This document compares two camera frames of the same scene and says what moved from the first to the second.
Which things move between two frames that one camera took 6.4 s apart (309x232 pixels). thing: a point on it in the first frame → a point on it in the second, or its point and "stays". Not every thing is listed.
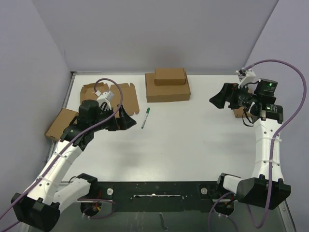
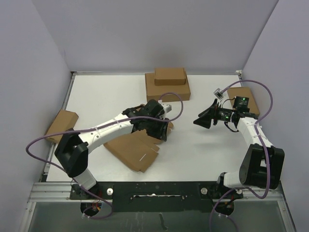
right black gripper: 230,90 → 205,117
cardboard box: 124,95 → 137,150
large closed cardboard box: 164,93 stays
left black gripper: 122,122 → 161,132
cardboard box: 64,118 stays
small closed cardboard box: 169,76 stays
